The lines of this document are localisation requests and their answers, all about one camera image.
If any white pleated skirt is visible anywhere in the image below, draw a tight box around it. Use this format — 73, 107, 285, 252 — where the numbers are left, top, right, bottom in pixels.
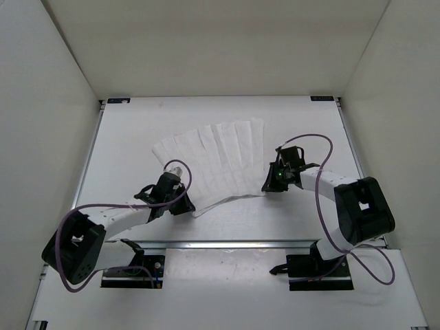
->
152, 118, 265, 217

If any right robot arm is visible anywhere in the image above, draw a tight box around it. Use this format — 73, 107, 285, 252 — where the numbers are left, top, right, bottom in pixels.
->
261, 146, 395, 276

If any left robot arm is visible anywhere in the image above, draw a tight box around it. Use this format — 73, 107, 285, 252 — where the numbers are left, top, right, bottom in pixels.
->
41, 172, 196, 292

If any right blue corner label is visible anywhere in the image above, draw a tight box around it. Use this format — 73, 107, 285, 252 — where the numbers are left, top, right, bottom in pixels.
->
310, 96, 334, 102

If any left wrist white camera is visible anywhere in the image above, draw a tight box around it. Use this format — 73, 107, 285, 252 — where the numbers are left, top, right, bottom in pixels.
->
164, 166, 183, 180

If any aluminium table frame rail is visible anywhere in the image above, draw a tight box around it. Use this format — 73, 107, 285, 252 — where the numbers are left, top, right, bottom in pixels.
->
61, 97, 388, 252

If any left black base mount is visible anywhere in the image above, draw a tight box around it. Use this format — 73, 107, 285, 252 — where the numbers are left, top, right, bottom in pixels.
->
95, 239, 165, 289

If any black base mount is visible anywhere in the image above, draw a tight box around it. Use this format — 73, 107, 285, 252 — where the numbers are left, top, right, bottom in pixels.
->
269, 242, 354, 292
95, 239, 165, 289

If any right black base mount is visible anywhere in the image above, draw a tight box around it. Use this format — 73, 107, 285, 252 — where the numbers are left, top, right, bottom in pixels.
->
269, 242, 354, 292

